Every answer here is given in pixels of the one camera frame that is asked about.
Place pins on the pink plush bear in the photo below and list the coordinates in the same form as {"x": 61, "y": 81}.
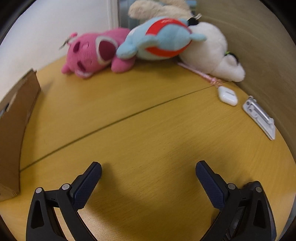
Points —
{"x": 90, "y": 53}

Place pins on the white earbuds case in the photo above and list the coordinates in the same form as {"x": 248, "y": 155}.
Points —
{"x": 227, "y": 96}

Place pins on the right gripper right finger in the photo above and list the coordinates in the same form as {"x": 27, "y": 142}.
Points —
{"x": 244, "y": 213}

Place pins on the beige plush toy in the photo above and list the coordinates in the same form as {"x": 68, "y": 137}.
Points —
{"x": 146, "y": 10}

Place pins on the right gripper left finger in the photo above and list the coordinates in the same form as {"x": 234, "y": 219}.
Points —
{"x": 43, "y": 224}

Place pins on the cardboard box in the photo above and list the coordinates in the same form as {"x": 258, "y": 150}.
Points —
{"x": 16, "y": 109}

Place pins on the white plush toy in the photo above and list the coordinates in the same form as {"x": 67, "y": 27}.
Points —
{"x": 212, "y": 56}

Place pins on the blue red plush toy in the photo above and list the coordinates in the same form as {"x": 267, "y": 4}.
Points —
{"x": 159, "y": 38}

